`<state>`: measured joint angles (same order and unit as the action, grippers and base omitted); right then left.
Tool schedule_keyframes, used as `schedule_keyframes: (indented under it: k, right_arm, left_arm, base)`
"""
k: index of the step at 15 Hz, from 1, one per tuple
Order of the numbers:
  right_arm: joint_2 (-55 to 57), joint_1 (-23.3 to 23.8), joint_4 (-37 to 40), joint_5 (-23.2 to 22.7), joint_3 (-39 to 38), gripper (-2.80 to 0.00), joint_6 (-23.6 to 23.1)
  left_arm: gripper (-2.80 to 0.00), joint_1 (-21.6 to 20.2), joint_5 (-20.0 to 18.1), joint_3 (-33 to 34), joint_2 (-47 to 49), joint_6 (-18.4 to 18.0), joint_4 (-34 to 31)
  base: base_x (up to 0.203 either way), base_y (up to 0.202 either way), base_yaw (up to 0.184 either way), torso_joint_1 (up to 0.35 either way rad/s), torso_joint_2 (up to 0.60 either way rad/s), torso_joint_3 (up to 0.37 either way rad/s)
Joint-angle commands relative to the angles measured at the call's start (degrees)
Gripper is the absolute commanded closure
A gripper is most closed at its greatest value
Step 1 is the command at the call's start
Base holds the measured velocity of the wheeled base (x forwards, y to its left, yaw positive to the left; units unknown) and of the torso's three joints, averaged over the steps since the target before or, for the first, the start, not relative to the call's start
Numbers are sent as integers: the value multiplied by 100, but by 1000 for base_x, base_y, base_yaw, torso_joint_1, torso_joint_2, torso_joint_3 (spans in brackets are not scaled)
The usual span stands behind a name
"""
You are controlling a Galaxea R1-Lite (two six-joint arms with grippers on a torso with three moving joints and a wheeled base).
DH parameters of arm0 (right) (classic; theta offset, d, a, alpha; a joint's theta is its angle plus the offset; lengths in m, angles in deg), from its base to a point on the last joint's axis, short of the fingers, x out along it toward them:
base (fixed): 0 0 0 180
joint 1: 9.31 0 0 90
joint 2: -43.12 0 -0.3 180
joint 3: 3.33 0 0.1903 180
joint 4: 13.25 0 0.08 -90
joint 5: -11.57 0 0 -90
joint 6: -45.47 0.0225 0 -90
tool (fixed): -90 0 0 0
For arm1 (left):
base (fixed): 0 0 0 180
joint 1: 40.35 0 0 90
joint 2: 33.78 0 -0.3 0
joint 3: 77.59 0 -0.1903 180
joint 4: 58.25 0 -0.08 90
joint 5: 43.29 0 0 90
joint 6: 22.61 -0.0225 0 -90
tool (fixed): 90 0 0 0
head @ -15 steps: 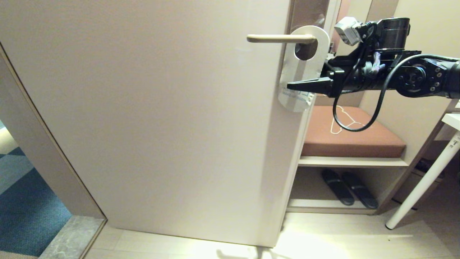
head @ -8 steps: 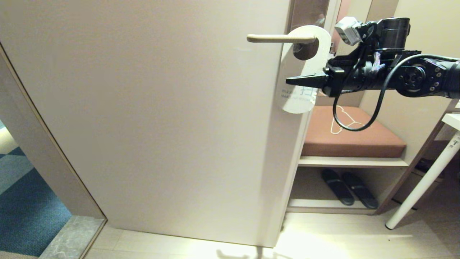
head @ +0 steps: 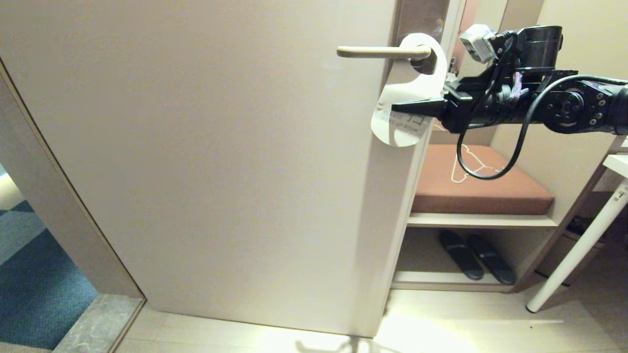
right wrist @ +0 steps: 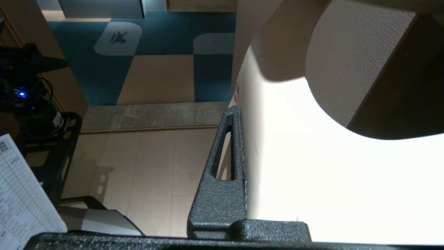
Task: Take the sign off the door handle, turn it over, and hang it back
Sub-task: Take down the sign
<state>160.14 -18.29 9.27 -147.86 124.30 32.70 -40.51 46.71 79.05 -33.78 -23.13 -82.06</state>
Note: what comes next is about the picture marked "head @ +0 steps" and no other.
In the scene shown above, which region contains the grey do-not-disturb door sign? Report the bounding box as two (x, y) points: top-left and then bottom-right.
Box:
(370, 33), (448, 148)

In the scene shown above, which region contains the beige room door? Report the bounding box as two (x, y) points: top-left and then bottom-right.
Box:
(0, 0), (445, 338)

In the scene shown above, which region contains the grey marble door threshold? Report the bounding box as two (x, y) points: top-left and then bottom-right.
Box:
(53, 294), (146, 353)

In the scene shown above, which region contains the brown leather bench cushion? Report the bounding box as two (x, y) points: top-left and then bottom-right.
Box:
(411, 143), (555, 215)

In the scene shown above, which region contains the beige wooden bench shelf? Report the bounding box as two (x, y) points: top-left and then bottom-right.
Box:
(391, 142), (609, 294)

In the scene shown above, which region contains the white table top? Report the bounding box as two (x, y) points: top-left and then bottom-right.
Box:
(602, 153), (628, 178)

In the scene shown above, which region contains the black slipper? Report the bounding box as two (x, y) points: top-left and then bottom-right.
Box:
(465, 233), (517, 286)
(438, 229), (485, 281)

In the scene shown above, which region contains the white table leg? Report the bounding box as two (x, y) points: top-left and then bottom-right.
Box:
(526, 179), (628, 313)

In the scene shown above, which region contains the blue patterned hallway carpet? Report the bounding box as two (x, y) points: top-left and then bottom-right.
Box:
(0, 164), (99, 351)

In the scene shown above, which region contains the braided purple right cable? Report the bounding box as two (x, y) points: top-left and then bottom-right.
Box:
(510, 73), (528, 99)

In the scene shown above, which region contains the smooth black cable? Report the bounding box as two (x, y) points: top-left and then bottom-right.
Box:
(456, 32), (628, 180)

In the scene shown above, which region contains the white wire clothes hanger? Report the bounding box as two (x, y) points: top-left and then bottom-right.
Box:
(450, 145), (507, 183)

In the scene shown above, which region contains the beige door lever handle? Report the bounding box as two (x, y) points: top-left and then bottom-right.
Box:
(337, 46), (432, 60)

